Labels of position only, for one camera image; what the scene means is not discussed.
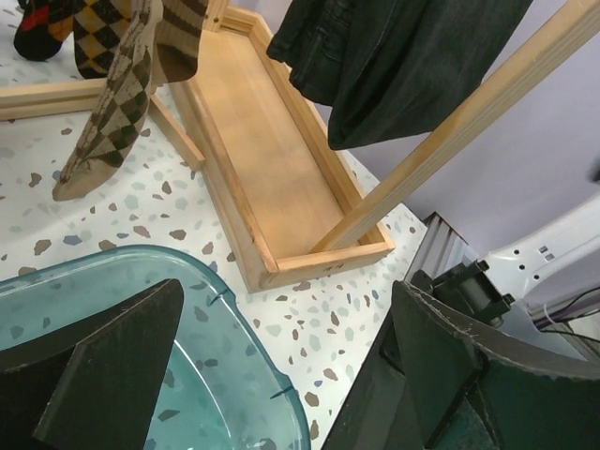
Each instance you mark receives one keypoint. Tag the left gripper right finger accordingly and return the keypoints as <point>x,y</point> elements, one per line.
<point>438,379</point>

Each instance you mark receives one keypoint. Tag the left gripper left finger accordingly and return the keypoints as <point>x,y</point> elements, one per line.
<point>92,384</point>

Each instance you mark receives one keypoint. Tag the beige brown argyle sock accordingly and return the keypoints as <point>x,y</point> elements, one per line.
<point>115,122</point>

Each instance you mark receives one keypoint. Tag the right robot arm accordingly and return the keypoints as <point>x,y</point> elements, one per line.
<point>487,288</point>

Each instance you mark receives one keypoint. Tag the blue transparent plastic basin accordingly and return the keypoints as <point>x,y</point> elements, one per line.
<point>221,389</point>

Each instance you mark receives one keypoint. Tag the wooden clothes rack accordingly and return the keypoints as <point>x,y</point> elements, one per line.
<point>291,207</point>

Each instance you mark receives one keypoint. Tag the black garment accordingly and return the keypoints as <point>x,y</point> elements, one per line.
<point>391,69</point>

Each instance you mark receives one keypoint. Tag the black multicolour argyle sock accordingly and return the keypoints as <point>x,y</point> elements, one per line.
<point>44,27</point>

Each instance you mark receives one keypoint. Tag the aluminium rail frame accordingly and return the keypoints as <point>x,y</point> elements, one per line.
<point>442,248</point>

